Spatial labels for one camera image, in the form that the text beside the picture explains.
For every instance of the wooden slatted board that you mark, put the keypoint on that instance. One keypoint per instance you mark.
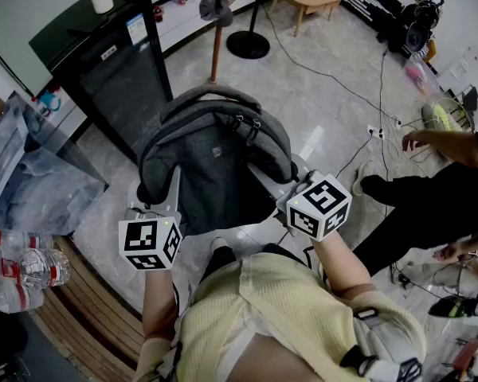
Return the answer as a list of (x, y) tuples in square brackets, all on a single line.
[(95, 324)]

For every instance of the person's yellow knit top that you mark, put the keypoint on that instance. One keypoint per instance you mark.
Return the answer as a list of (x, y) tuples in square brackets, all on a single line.
[(271, 305)]

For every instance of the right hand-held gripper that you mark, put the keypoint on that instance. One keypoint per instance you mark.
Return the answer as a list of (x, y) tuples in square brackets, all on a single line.
[(318, 209)]

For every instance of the grey cloth hat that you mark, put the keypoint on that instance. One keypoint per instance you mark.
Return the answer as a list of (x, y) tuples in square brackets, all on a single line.
[(215, 2)]

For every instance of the grey fabric backpack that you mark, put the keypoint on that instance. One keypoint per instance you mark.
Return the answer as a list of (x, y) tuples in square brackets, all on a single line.
[(219, 165)]

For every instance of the person's right forearm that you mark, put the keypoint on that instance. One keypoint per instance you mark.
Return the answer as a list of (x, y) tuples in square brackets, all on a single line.
[(338, 265)]

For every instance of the clear plastic bag pile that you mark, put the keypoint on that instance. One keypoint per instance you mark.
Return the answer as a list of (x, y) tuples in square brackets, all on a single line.
[(44, 189)]

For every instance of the black white striped cushion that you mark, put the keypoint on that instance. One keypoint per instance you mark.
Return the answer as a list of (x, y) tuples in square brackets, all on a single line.
[(372, 2)]

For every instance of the pink toy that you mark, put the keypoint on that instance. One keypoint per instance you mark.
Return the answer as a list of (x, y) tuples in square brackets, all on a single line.
[(416, 76)]

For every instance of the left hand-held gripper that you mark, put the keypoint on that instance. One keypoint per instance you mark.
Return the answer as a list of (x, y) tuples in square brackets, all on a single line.
[(143, 237)]

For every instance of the clear water bottle red label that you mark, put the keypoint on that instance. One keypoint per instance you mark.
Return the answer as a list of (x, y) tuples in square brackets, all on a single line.
[(8, 297), (12, 240), (44, 267)]

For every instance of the black green sneaker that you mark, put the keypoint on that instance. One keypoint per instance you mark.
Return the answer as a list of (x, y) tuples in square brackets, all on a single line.
[(458, 307)]

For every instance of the person's left forearm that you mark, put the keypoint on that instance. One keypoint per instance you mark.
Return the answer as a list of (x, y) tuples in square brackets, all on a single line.
[(159, 301)]

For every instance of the small cola bottle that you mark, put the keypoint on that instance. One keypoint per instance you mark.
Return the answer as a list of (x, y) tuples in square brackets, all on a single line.
[(158, 14)]

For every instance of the black mini fridge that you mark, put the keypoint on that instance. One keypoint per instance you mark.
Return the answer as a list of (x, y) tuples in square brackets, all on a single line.
[(115, 78)]

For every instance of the person's white shoe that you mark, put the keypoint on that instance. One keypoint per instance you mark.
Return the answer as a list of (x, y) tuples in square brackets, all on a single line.
[(218, 245)]

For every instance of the person's black trouser leg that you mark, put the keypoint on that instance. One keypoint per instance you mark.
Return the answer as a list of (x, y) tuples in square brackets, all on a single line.
[(219, 263)]

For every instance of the white power strip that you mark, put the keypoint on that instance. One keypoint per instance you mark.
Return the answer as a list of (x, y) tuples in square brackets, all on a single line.
[(396, 122), (376, 132)]

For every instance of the black standing fan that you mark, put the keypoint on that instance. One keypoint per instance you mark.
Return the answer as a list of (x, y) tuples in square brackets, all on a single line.
[(248, 45)]

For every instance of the white paper sheets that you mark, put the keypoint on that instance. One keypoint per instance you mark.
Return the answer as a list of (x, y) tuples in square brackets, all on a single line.
[(466, 62)]

